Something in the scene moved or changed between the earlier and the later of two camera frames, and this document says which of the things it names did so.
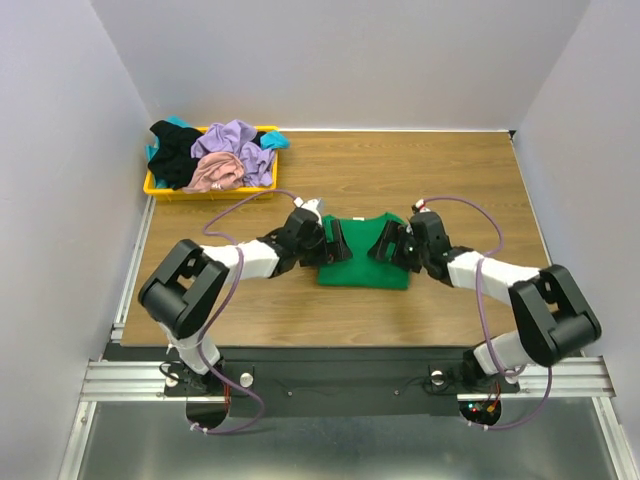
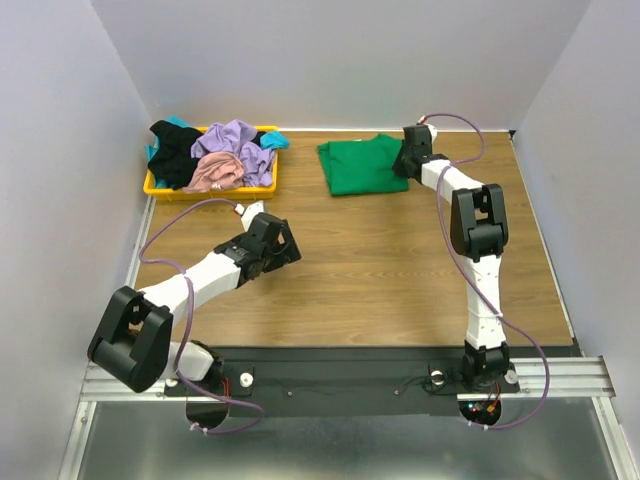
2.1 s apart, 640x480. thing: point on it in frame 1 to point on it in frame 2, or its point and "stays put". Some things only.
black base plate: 350,383 stays put
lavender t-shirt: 234,138 stays put
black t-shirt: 174,160 stays put
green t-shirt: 362,270 to 362,167
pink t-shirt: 216,171 stays put
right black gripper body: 403,248 to 403,163
